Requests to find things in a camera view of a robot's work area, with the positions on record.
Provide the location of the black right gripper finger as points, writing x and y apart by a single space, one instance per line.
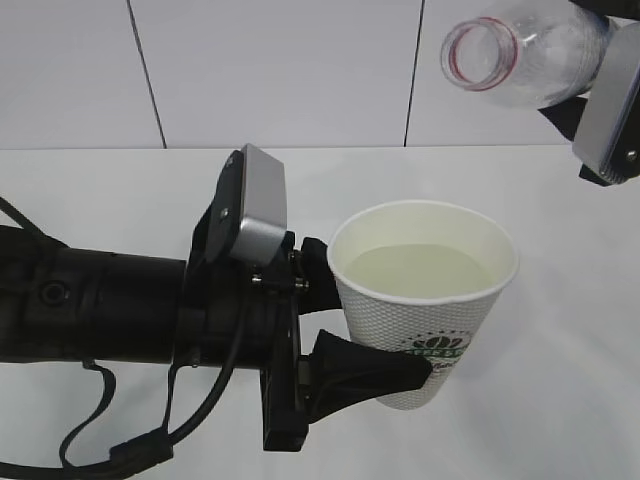
623 9
565 117

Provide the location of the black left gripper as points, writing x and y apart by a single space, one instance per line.
247 317

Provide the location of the clear water bottle red label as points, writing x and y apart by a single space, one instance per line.
527 54

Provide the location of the white paper cup green logo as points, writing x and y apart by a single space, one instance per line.
419 277

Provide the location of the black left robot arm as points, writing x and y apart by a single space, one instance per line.
73 305

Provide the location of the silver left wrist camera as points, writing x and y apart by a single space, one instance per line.
247 218

